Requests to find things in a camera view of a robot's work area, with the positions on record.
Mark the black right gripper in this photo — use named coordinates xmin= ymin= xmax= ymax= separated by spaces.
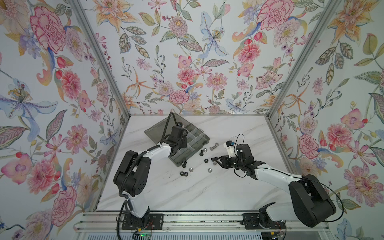
xmin=215 ymin=154 xmax=245 ymax=170

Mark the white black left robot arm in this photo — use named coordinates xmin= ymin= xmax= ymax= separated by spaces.
xmin=113 ymin=122 xmax=188 ymax=225

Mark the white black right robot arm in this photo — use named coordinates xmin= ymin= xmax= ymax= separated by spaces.
xmin=211 ymin=141 xmax=337 ymax=228

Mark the grey plastic organizer box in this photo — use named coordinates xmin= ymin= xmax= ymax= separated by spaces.
xmin=145 ymin=113 xmax=210 ymax=167

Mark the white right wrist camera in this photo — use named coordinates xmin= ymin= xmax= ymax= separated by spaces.
xmin=224 ymin=141 xmax=237 ymax=158

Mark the black corrugated cable conduit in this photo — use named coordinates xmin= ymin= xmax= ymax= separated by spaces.
xmin=115 ymin=111 xmax=178 ymax=240

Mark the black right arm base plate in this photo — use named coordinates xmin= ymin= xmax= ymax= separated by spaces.
xmin=241 ymin=213 xmax=286 ymax=230

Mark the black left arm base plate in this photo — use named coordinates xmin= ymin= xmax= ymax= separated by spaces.
xmin=121 ymin=213 xmax=164 ymax=230

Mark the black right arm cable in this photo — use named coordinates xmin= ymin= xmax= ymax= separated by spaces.
xmin=326 ymin=187 xmax=345 ymax=223

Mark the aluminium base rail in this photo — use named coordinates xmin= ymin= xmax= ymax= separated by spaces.
xmin=74 ymin=211 xmax=330 ymax=233

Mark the aluminium corner frame post left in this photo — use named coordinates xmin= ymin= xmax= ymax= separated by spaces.
xmin=69 ymin=0 xmax=131 ymax=120

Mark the aluminium corner frame post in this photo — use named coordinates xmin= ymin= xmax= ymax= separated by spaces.
xmin=69 ymin=0 xmax=131 ymax=120
xmin=266 ymin=1 xmax=338 ymax=120

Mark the aluminium corner frame post right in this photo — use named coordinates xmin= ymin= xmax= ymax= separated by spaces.
xmin=266 ymin=1 xmax=338 ymax=120

